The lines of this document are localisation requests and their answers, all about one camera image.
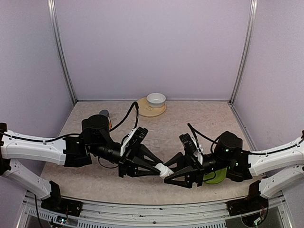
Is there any green round plate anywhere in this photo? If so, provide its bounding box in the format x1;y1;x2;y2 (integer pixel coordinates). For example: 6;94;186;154
203;168;227;184

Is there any aluminium frame post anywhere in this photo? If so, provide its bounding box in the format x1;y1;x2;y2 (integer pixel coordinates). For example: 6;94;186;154
47;0;78;106
229;0;258;106

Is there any white ceramic bowl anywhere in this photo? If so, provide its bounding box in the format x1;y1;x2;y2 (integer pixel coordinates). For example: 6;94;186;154
146;93;166;108

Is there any front aluminium rail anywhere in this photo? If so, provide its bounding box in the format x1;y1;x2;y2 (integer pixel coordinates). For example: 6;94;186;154
18;189;289;228

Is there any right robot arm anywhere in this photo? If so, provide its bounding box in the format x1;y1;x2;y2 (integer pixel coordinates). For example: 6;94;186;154
156;131;304;211

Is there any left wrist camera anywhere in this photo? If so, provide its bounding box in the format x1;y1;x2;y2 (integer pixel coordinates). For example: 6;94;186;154
120;127;148;157

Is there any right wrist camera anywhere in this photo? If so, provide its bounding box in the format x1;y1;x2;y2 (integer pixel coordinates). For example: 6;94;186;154
179;133;204;165

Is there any orange pill bottle grey cap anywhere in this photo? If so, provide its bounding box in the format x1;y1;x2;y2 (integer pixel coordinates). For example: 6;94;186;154
99;109;112;130

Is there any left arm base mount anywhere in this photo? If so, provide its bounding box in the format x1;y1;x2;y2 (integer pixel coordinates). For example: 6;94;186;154
41;181;83;217

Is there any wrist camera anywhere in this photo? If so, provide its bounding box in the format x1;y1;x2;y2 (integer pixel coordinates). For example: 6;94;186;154
179;133;204;165
120;127;148;157

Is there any beige round plate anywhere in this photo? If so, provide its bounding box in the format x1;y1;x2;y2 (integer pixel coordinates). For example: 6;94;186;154
137;97;166;118

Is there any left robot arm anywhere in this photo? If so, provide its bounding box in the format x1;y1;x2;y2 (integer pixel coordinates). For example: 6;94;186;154
0;114;163;211

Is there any left aluminium frame post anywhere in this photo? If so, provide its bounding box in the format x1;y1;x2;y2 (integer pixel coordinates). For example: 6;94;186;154
47;0;78;106

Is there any small white pill bottle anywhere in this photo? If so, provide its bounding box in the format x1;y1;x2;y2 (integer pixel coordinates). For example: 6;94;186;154
155;163;174;179

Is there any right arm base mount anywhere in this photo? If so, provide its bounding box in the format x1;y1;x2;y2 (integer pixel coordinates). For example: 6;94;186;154
226;180;269;216

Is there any right aluminium frame post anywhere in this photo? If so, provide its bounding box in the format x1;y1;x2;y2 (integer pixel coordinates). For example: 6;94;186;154
229;0;258;106

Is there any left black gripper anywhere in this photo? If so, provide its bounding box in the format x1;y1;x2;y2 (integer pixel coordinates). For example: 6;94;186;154
89;140;163;179

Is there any clear plastic pill organizer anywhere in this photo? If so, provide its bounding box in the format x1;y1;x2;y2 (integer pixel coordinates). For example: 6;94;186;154
143;139;161;151

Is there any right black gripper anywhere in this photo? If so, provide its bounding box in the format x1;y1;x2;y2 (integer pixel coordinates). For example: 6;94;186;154
159;151;230;190

